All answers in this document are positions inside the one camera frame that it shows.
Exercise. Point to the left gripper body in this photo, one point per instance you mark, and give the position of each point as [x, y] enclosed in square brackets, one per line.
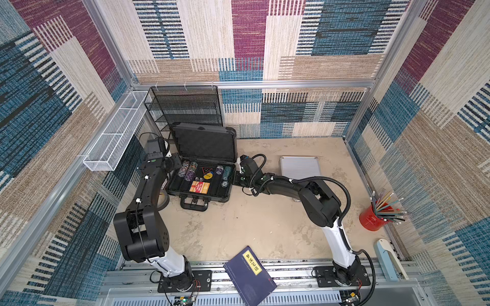
[175, 161]

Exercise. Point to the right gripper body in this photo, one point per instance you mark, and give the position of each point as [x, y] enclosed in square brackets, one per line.
[240, 178]

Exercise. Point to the large black poker case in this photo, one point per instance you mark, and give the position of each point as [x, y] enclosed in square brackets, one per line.
[209, 146]

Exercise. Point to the small silver aluminium case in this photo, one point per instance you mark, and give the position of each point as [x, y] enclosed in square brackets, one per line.
[299, 167]

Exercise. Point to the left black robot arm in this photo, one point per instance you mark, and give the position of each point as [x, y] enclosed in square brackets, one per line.
[140, 230]

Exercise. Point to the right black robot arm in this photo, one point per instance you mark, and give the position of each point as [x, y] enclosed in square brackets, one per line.
[326, 202]

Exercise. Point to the green poker chip row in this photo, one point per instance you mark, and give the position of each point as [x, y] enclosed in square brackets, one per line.
[226, 176]

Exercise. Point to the multicolour poker chip row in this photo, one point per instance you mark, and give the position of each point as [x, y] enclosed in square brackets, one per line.
[188, 170]

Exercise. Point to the red triangle card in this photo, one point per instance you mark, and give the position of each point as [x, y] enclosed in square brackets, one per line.
[206, 170]

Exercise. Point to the red yellow card deck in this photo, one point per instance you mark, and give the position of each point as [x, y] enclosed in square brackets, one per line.
[200, 187]

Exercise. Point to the dark blue book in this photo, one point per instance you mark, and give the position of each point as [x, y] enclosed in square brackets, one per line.
[252, 281]

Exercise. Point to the red pencil cup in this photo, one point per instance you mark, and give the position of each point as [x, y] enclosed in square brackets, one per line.
[381, 212]

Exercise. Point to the light blue stapler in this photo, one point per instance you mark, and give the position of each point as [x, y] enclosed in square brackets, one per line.
[390, 264]

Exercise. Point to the black wire shelf rack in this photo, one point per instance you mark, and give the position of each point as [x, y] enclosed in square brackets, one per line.
[194, 104]

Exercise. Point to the white mesh wall basket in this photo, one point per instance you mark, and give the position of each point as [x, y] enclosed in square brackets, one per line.
[110, 146]

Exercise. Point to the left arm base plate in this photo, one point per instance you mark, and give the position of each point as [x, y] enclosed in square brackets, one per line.
[201, 282]

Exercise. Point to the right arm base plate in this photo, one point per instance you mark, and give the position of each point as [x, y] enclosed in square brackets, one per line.
[327, 276]

